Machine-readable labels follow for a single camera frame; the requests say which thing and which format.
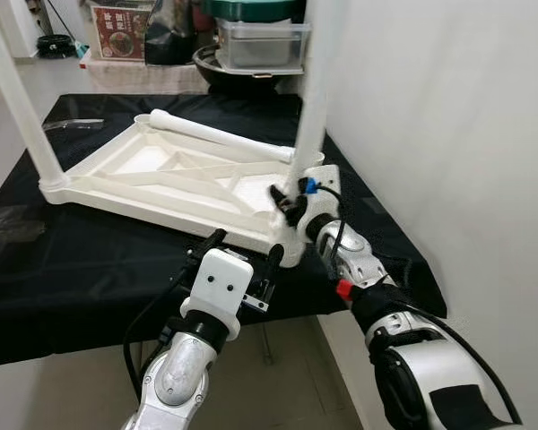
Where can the dark green lidded tray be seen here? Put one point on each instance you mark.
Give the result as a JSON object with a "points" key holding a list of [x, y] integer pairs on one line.
{"points": [[251, 9]]}

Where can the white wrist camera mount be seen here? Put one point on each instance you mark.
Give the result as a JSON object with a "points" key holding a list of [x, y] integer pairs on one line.
{"points": [[321, 215], [220, 287]]}

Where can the red printed food box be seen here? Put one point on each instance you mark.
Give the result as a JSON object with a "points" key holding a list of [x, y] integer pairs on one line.
{"points": [[121, 34]]}

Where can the beige patterned cloth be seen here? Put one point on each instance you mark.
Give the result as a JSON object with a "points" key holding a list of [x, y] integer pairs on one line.
{"points": [[143, 79]]}

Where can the clear plastic film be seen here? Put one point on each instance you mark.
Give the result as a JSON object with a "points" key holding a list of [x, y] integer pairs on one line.
{"points": [[72, 124]]}

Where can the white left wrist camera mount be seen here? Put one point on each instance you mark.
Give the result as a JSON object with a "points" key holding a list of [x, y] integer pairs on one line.
{"points": [[220, 287]]}

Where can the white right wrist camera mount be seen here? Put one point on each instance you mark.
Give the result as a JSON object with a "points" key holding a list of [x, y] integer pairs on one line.
{"points": [[321, 215]]}

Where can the black plastic bag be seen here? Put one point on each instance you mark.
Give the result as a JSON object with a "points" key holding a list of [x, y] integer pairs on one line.
{"points": [[170, 31]]}

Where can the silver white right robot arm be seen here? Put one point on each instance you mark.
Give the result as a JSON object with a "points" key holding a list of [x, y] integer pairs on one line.
{"points": [[421, 376]]}

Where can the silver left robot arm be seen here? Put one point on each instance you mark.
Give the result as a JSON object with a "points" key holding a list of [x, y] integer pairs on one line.
{"points": [[179, 376]]}

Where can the clear tape patch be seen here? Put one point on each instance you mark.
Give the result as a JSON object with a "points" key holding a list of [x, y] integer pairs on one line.
{"points": [[13, 233]]}

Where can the clear plastic storage container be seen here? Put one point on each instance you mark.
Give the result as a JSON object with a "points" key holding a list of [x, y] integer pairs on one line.
{"points": [[260, 45]]}

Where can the white plastic children table top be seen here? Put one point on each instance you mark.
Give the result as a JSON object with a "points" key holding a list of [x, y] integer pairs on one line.
{"points": [[161, 188]]}

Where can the black coiled floor item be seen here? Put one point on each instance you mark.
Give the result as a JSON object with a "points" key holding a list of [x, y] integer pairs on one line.
{"points": [[56, 45]]}

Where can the black cloth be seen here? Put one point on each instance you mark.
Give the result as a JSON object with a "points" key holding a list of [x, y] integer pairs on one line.
{"points": [[90, 269]]}

